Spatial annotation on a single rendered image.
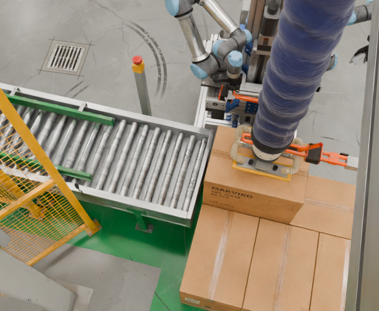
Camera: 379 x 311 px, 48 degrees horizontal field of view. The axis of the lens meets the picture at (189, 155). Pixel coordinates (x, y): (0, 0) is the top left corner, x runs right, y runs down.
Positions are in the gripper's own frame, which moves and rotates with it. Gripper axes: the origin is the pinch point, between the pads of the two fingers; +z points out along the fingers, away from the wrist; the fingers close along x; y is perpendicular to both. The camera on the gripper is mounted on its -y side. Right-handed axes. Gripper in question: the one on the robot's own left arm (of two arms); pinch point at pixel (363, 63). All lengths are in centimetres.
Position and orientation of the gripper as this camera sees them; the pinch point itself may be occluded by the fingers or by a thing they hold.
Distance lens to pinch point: 240.5
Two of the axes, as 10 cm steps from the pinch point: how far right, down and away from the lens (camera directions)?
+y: -1.7, 8.8, -4.4
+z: 0.0, 4.5, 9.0
